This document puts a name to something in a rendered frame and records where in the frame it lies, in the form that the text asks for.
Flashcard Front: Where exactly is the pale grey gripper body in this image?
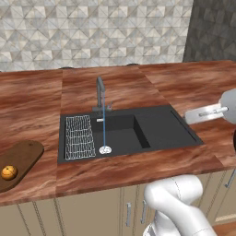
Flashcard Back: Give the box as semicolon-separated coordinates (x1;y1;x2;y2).
183;103;230;125

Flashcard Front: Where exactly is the white wire drying rack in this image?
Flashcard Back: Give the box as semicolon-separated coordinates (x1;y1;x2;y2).
65;114;97;161

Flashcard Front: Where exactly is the beige cupboard door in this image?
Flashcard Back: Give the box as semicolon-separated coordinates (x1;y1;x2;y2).
0;196;60;236
56;187;124;236
122;184;138;236
196;169;236;226
136;183;155;236

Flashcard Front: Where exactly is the brown wooden cutting board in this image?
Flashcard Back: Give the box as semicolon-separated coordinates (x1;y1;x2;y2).
0;139;45;195

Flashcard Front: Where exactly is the orange fruit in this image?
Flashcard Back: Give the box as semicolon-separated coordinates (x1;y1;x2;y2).
0;165;18;182

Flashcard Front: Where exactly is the black sink basin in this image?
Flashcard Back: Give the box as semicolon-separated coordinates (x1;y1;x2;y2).
57;104;205;165

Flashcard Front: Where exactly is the blue water stream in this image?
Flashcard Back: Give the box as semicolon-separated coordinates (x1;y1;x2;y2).
98;91;113;156

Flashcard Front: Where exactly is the grey sink faucet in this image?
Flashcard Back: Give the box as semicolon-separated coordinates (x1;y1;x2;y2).
91;76;113;113

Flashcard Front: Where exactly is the grey cupboard handle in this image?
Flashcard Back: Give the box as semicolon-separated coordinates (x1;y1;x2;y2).
125;201;133;228
140;199;148;225
224;168;236;189

